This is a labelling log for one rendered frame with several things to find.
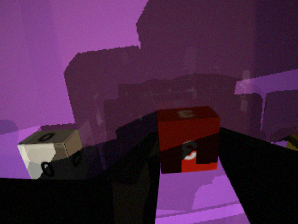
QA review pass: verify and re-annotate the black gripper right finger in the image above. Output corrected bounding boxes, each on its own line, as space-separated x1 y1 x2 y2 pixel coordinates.
218 128 298 224

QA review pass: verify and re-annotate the yellow block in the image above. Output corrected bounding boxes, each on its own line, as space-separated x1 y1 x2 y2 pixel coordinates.
286 135 298 151

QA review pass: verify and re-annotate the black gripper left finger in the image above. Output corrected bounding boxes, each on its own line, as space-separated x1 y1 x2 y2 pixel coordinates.
0 132 161 224

